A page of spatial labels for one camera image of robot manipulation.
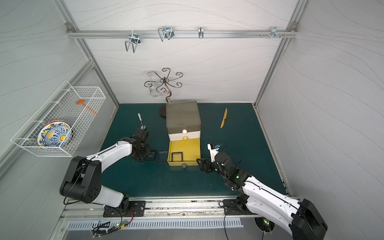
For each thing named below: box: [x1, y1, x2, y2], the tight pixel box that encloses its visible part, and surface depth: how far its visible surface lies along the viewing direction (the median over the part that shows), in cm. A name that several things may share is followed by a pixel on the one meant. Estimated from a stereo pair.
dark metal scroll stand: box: [144, 67, 183, 103], surface depth 93 cm
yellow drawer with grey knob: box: [167, 137, 201, 169], surface depth 93 cm
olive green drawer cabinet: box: [165, 100, 202, 141], surface depth 86 cm
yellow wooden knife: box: [220, 108, 228, 129], surface depth 113 cm
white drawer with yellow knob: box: [168, 130, 201, 141], surface depth 91 cm
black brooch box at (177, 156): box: [171, 152, 183, 162], surface depth 93 cm
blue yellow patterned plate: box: [37, 120, 74, 147], surface depth 62 cm
